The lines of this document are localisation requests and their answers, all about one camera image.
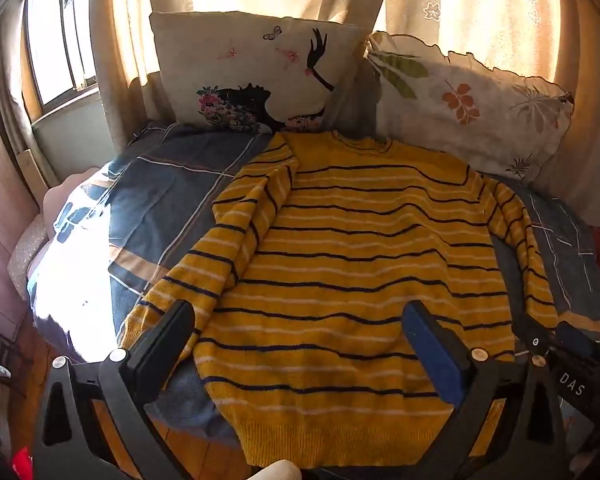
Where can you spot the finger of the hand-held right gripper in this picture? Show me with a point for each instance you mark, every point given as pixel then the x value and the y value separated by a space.
pixel 575 341

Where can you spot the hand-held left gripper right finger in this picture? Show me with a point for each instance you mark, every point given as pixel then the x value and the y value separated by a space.
pixel 432 350

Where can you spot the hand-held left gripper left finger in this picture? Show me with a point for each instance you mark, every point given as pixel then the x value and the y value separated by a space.
pixel 165 340

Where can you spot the yellow striped sweater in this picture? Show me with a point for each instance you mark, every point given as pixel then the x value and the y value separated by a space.
pixel 340 270

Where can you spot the blue plaid blanket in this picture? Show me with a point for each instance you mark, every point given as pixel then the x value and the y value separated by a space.
pixel 170 195

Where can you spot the speckled mattress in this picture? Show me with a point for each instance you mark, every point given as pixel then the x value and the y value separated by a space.
pixel 24 260

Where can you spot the white rounded object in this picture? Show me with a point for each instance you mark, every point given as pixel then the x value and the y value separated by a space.
pixel 279 471

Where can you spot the small red object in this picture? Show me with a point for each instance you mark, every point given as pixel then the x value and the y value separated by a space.
pixel 22 464

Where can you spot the white leaf print pillow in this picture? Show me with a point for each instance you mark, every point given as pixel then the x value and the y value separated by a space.
pixel 470 105

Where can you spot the cream silhouette print pillow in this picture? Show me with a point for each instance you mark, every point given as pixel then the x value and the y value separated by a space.
pixel 240 60

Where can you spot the window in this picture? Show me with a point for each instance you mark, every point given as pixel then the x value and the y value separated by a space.
pixel 55 35

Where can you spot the cream flower lace curtain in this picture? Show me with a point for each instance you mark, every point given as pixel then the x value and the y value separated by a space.
pixel 505 5

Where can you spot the wooden wall panel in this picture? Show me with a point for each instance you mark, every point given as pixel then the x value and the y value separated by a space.
pixel 5 200

